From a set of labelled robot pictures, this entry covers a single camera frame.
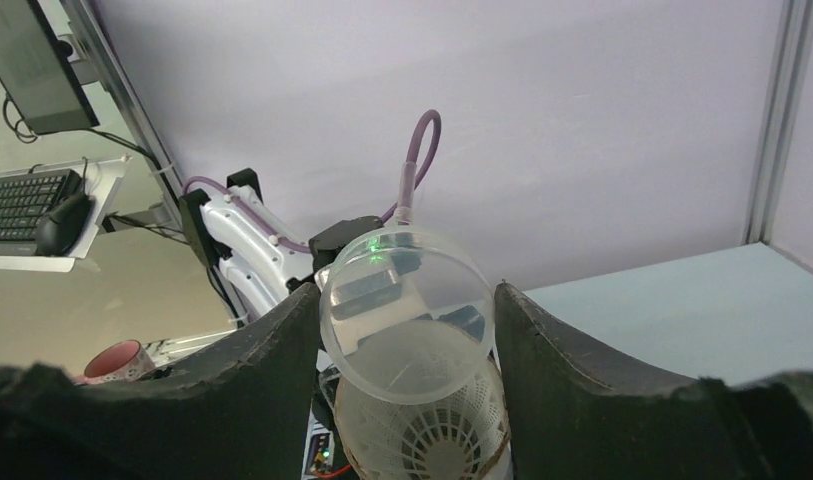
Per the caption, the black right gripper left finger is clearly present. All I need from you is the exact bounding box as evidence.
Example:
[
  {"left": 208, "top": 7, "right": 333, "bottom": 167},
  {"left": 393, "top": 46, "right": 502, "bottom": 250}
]
[{"left": 0, "top": 285, "right": 320, "bottom": 479}]

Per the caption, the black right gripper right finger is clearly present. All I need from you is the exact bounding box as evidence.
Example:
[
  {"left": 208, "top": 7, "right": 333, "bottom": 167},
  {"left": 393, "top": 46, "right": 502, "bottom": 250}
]
[{"left": 494, "top": 283, "right": 813, "bottom": 479}]

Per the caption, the white shuttlecock tube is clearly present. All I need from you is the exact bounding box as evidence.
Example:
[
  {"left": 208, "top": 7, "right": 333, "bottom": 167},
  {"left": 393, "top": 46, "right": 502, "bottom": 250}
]
[{"left": 333, "top": 357, "right": 513, "bottom": 480}]

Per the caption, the white shuttlecock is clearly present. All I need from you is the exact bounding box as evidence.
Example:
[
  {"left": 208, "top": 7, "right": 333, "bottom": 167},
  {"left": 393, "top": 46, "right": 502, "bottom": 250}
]
[{"left": 342, "top": 370, "right": 507, "bottom": 480}]

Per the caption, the clear round tube lid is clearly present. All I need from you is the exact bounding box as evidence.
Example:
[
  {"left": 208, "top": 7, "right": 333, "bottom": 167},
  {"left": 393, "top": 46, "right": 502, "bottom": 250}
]
[{"left": 319, "top": 225, "right": 496, "bottom": 405}]

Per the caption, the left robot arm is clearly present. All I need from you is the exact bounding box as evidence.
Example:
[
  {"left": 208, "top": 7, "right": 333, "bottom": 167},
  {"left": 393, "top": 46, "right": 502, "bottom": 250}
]
[{"left": 178, "top": 169, "right": 383, "bottom": 324}]

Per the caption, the pink mug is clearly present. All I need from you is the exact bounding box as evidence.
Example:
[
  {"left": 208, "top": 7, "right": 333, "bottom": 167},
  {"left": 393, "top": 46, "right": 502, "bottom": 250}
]
[{"left": 79, "top": 340, "right": 156, "bottom": 384}]

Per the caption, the black computer mouse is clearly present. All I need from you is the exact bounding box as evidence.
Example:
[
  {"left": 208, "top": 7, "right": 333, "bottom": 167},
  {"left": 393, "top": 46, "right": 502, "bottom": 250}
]
[{"left": 35, "top": 192, "right": 93, "bottom": 257}]

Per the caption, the white keyboard tray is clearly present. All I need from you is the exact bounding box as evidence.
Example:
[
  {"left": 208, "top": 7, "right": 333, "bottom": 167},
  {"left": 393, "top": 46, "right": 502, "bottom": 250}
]
[{"left": 0, "top": 155, "right": 131, "bottom": 272}]

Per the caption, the black keyboard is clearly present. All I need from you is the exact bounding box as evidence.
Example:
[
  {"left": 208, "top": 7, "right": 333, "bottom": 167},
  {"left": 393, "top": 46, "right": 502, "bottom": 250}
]
[{"left": 0, "top": 169, "right": 83, "bottom": 243}]

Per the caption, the black computer monitor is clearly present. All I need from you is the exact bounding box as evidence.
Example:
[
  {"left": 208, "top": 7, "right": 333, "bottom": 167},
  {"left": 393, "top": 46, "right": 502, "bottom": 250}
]
[{"left": 0, "top": 0, "right": 100, "bottom": 135}]

